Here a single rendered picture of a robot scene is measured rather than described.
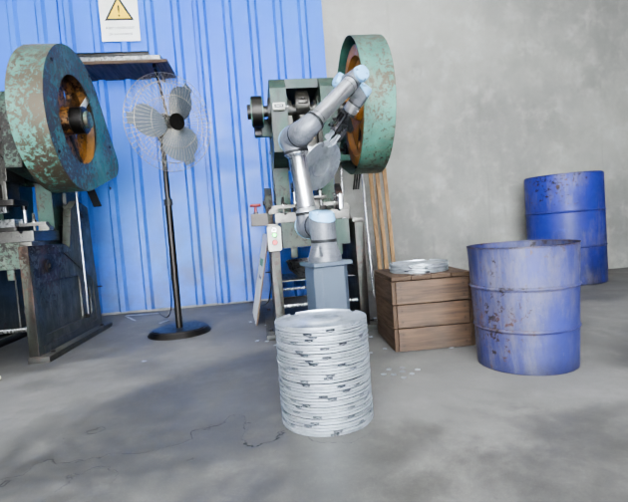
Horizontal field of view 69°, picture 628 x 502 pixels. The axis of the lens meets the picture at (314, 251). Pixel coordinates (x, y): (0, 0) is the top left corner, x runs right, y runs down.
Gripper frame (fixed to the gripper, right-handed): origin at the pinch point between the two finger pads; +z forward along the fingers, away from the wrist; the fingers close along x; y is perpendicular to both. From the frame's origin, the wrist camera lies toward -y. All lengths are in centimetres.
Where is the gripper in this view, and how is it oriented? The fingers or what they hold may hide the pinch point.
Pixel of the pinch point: (329, 144)
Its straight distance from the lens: 249.1
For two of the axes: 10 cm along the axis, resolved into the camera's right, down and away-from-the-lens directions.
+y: -5.3, 0.8, -8.5
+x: 6.5, 6.8, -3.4
